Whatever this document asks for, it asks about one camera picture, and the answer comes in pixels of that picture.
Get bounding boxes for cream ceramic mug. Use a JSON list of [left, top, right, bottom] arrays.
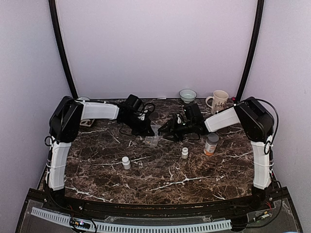
[[205, 90, 229, 115]]

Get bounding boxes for white pill bottle front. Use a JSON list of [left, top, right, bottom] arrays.
[[122, 156, 131, 170]]

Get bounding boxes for teal bowl on plate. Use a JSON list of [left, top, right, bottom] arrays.
[[77, 97, 90, 101]]

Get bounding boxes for white pill bottle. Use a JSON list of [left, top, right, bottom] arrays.
[[122, 156, 131, 170], [181, 147, 189, 159]]

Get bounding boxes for black left frame post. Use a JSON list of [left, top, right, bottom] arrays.
[[48, 0, 78, 99]]

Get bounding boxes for white slotted cable duct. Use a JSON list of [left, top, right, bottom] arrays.
[[31, 206, 232, 233]]

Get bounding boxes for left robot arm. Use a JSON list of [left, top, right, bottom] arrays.
[[45, 95, 156, 191]]

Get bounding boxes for square floral ceramic plate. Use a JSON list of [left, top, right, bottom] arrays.
[[80, 119, 95, 127]]

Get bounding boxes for small teal patterned bowl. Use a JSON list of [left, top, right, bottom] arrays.
[[179, 89, 197, 104]]

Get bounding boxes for orange pill bottle grey cap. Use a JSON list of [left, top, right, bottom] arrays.
[[204, 133, 219, 156]]

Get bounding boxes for clear plastic pill organizer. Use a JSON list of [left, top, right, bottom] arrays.
[[144, 125, 161, 147]]

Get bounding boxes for black frame post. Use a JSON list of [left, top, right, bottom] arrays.
[[48, 0, 78, 99], [235, 0, 265, 103]]

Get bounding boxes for black right frame post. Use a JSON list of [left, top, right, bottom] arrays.
[[235, 0, 265, 103]]

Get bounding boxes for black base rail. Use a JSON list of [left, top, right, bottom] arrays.
[[20, 186, 292, 219]]

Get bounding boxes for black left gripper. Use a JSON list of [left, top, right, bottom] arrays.
[[122, 114, 155, 136]]

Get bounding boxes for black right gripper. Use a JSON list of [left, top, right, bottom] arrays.
[[158, 118, 195, 142]]

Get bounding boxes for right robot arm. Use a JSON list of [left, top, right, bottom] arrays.
[[158, 97, 279, 190]]

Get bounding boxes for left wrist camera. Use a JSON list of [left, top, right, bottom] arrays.
[[138, 102, 156, 120]]

